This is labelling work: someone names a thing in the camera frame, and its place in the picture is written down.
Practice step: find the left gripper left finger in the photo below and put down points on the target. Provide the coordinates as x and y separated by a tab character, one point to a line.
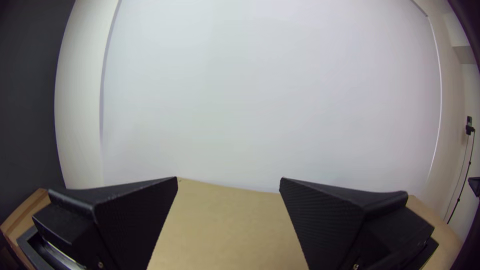
123	221

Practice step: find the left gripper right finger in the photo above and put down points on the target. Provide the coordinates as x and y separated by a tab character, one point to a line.
330	225

